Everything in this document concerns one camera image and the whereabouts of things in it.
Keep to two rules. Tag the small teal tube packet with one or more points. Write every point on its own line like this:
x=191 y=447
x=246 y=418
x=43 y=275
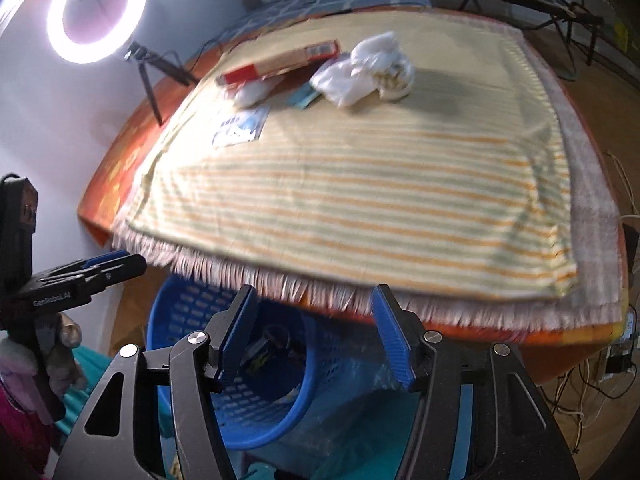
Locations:
x=303 y=97

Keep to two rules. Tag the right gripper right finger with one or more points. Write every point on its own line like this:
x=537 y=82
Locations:
x=401 y=333

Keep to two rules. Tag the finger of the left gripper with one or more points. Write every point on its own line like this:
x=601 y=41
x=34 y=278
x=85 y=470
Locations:
x=95 y=272
x=108 y=256

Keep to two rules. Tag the white ring light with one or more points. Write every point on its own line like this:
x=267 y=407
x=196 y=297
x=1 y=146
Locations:
x=87 y=31

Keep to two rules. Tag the white plastic bag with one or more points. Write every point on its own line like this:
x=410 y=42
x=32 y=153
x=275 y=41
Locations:
x=375 y=65

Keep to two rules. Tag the alcohol pad wipe packet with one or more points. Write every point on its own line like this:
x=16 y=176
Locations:
x=244 y=126

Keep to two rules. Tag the blue plastic laundry basket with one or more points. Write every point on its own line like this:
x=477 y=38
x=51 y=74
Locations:
x=295 y=363

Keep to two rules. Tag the red long cardboard box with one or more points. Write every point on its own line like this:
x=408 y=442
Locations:
x=280 y=64

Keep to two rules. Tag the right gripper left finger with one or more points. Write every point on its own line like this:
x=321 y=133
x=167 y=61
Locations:
x=229 y=332

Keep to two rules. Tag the blue checkered bed sheet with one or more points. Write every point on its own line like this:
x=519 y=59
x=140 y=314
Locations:
x=275 y=13

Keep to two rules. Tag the striped yellow green blanket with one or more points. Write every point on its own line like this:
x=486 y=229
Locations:
x=360 y=169

